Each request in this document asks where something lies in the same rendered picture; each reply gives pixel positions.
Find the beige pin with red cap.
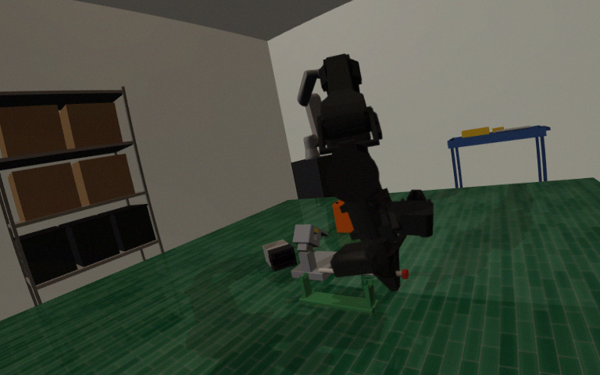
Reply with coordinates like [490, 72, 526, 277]
[319, 268, 409, 279]

